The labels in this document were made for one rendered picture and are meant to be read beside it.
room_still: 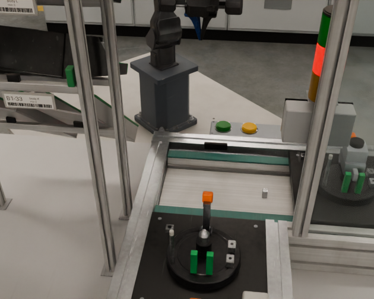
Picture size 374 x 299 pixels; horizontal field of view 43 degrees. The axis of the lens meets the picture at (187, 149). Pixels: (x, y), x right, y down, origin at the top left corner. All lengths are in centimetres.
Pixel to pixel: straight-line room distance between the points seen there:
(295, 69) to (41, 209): 286
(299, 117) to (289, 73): 288
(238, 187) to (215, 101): 51
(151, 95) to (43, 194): 41
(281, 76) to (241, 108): 211
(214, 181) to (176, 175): 10
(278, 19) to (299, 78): 66
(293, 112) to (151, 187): 40
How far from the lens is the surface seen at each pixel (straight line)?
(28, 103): 82
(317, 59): 81
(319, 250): 103
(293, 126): 86
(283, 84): 355
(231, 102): 160
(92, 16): 429
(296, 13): 410
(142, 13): 417
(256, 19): 410
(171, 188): 115
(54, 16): 440
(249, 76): 362
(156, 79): 131
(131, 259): 94
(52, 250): 113
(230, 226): 98
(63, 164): 136
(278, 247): 98
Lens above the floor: 167
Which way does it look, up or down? 37 degrees down
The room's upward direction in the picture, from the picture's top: straight up
